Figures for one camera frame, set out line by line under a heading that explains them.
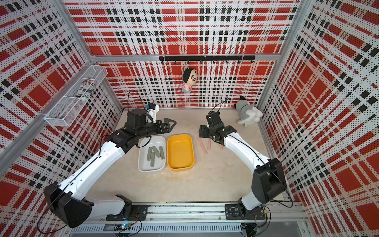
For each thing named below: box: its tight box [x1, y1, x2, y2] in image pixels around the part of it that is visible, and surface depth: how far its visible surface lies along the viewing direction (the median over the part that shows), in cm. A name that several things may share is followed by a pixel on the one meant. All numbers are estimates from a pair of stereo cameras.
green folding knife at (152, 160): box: [150, 152, 155, 168], surface depth 95 cm
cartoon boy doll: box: [182, 67, 198, 93], surface depth 94 cm
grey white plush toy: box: [233, 95, 264, 128], surface depth 108 cm
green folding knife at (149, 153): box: [146, 146, 152, 161], surface depth 97 cm
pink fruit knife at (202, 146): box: [197, 136, 208, 156], surface depth 100 cm
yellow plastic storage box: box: [167, 133, 195, 172], surface depth 95 cm
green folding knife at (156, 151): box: [151, 145, 161, 158], surface depth 98 cm
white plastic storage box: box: [137, 135, 167, 173], surface depth 95 cm
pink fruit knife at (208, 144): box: [207, 139, 212, 151], surface depth 102 cm
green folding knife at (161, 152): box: [158, 146, 165, 160], surface depth 97 cm
